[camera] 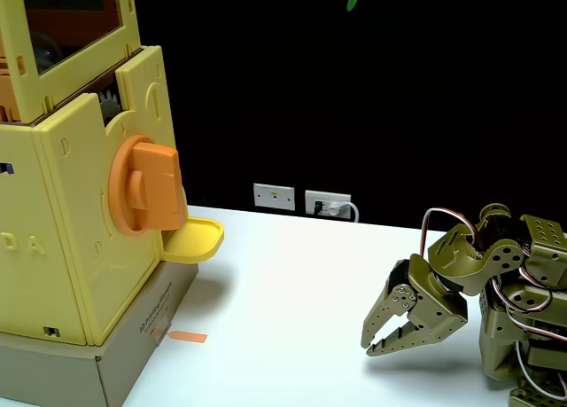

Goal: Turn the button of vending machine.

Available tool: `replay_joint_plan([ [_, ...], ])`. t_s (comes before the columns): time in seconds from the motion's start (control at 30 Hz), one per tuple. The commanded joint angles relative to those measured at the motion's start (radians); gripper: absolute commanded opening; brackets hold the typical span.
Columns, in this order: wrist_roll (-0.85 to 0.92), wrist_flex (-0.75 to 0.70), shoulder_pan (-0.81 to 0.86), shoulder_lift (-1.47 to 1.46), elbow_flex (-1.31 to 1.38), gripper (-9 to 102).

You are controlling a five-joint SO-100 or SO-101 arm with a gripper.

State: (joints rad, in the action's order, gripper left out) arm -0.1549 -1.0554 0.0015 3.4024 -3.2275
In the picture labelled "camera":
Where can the orange tape arrow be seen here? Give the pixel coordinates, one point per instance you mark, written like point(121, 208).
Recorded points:
point(188, 336)

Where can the brown cardboard box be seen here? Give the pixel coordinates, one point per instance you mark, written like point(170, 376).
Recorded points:
point(57, 371)

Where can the yellow dispensing tray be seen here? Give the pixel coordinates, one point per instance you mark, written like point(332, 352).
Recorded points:
point(195, 240)

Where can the orange vending machine knob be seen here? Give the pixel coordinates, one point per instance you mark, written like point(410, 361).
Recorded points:
point(155, 185)

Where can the clear tape strip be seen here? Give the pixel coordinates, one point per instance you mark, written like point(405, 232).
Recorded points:
point(161, 334)

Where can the grey gear wheel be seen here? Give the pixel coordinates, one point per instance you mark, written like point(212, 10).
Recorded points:
point(108, 103)

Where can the white blank wall plate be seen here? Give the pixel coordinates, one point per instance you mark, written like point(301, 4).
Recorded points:
point(274, 197)

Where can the white wall socket plate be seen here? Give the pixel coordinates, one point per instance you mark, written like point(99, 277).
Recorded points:
point(312, 198)

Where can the yellow capsule vending machine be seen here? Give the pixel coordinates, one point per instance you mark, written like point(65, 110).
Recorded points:
point(75, 229)

